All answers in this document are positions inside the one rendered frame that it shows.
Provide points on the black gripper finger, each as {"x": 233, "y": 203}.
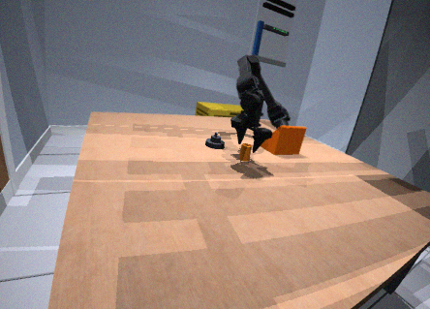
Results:
{"x": 240, "y": 134}
{"x": 257, "y": 143}

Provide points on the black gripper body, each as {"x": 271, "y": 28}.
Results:
{"x": 261, "y": 133}

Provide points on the orange knob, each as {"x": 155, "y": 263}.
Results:
{"x": 245, "y": 152}

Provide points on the dark grey round pedestal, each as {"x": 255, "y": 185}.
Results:
{"x": 215, "y": 142}

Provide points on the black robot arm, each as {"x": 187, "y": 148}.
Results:
{"x": 249, "y": 81}

